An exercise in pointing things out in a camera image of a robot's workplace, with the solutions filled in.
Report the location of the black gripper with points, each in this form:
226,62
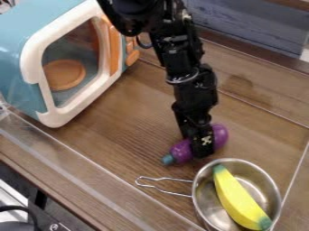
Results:
196,98

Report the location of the purple toy eggplant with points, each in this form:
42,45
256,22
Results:
179,152

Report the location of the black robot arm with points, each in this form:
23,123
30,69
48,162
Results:
166,21

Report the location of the yellow toy banana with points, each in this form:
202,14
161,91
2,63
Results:
237,201

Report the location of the orange microwave turntable plate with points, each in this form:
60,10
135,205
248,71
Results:
64,74

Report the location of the blue toy microwave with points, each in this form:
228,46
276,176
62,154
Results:
47,30

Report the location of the silver pot with wire handle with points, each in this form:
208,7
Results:
209,211

